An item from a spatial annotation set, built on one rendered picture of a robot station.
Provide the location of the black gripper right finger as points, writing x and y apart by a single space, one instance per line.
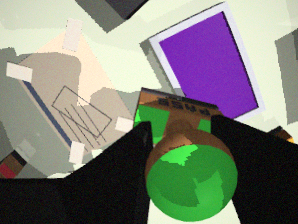
267 166

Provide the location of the cream paper card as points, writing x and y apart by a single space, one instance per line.
71 90

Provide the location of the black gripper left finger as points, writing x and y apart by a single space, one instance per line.
109 189

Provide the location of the green and orange rubber stamp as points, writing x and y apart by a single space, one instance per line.
190 174

